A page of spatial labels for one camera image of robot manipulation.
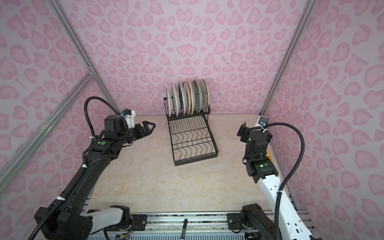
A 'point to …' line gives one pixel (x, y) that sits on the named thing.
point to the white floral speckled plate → (204, 95)
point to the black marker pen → (184, 228)
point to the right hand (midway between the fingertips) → (253, 123)
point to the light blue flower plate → (197, 96)
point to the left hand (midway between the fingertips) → (149, 124)
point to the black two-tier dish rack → (192, 138)
